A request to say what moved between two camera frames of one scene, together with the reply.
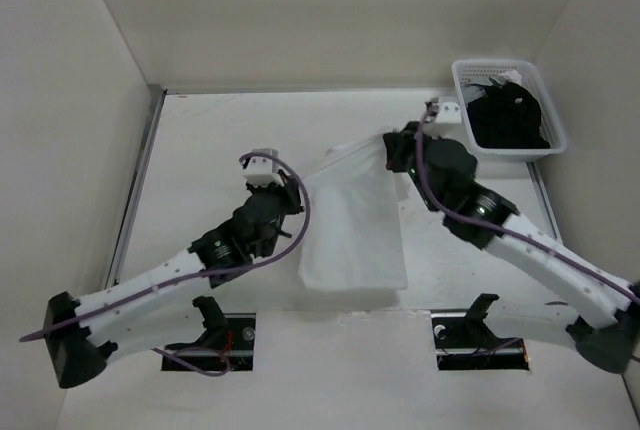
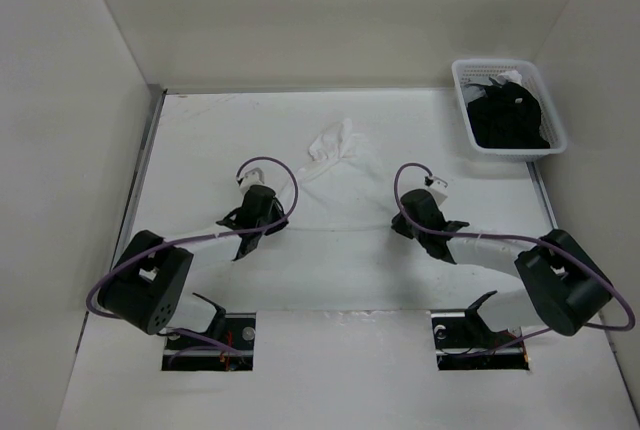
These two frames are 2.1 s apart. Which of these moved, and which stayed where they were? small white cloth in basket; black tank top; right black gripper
Moved: right black gripper
Stayed: small white cloth in basket; black tank top
